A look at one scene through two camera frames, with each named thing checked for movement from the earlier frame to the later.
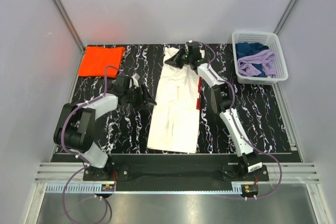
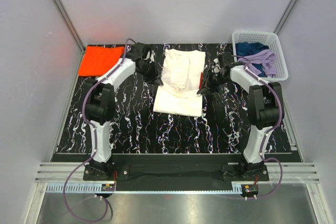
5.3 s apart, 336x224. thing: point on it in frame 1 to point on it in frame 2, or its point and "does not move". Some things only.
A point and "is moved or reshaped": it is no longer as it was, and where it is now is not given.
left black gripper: [146, 98] to [155, 77]
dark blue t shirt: [244, 49] does not move
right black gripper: [174, 60] to [205, 88]
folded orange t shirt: [96, 58] does not move
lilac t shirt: [245, 66] does not move
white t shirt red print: [175, 124] is moved or reshaped
